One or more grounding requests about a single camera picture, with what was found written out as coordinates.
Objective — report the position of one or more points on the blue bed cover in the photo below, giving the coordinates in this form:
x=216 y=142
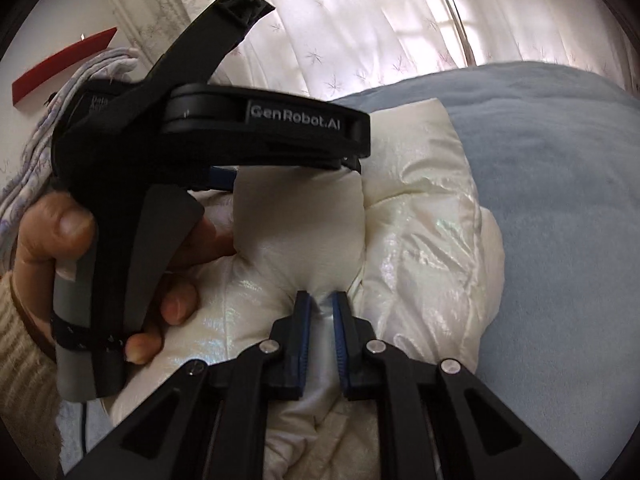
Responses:
x=550 y=210

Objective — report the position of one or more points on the person's left forearm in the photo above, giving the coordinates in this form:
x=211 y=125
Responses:
x=25 y=385

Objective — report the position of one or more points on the white floral curtain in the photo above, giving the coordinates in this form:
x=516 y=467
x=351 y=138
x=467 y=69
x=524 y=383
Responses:
x=540 y=10
x=350 y=25

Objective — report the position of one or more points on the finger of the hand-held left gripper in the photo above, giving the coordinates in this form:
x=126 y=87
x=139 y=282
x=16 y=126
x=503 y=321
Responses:
x=222 y=178

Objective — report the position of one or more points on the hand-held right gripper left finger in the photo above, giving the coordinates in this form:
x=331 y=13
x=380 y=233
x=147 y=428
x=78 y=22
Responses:
x=302 y=330

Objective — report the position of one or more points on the person's left hand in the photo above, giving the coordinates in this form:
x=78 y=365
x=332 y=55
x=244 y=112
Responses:
x=45 y=240

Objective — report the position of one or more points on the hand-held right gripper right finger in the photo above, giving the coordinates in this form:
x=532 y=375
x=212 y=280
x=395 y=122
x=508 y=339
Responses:
x=340 y=330

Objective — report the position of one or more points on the red wall shelf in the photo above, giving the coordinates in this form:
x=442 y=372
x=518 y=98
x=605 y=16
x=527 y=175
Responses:
x=65 y=67

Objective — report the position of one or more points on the white shiny puffer jacket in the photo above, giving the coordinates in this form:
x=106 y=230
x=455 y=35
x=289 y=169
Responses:
x=425 y=235

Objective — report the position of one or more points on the folded floral quilt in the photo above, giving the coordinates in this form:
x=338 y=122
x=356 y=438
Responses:
x=30 y=160

